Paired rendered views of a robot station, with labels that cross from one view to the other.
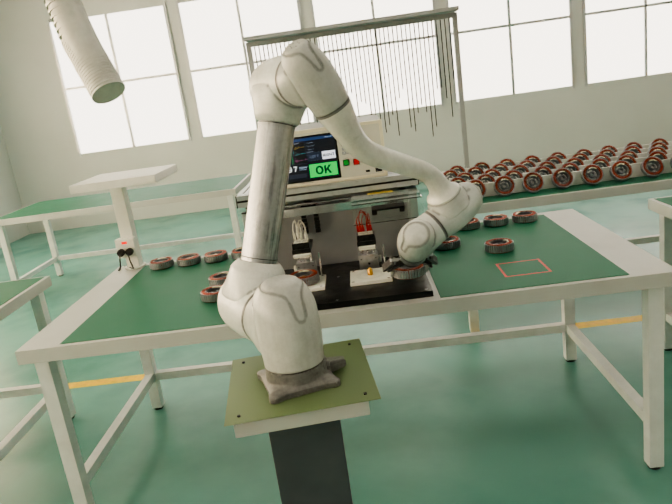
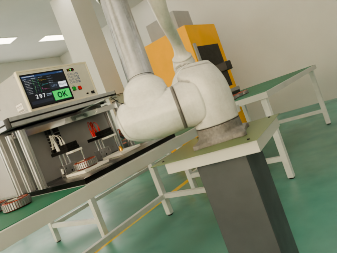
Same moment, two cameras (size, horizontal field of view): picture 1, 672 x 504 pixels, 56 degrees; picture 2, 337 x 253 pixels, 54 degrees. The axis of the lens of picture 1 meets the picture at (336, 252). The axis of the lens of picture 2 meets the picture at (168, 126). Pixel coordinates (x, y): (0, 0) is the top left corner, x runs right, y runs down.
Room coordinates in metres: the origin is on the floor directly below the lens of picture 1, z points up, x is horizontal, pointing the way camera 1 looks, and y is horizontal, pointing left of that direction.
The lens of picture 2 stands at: (0.98, 1.17, 0.92)
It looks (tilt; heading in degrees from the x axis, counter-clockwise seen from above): 4 degrees down; 305
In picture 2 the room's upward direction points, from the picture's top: 21 degrees counter-clockwise
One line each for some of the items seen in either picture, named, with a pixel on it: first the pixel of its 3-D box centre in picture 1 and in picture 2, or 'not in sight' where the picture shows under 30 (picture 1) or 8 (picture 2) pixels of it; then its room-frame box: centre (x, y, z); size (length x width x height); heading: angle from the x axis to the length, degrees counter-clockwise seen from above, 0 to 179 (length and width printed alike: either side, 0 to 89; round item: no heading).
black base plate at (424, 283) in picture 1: (338, 283); (105, 163); (2.23, 0.01, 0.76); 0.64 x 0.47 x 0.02; 87
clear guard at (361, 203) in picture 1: (385, 203); (114, 103); (2.21, -0.20, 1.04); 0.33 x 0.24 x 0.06; 177
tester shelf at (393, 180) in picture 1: (328, 181); (48, 117); (2.54, -0.01, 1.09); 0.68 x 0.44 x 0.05; 87
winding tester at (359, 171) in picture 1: (327, 149); (41, 95); (2.54, -0.02, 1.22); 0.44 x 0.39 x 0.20; 87
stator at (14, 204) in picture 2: (215, 293); (16, 203); (2.29, 0.47, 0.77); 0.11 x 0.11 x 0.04
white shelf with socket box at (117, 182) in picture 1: (136, 224); not in sight; (2.85, 0.88, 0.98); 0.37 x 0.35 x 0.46; 87
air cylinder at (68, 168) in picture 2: (306, 267); (68, 168); (2.37, 0.12, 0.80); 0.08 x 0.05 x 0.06; 87
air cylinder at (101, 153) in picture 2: (368, 259); (103, 153); (2.36, -0.12, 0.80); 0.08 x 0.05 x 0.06; 87
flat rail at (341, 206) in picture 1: (329, 208); (75, 118); (2.32, 0.00, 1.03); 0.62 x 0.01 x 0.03; 87
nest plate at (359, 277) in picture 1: (370, 276); (122, 151); (2.21, -0.11, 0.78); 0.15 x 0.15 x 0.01; 87
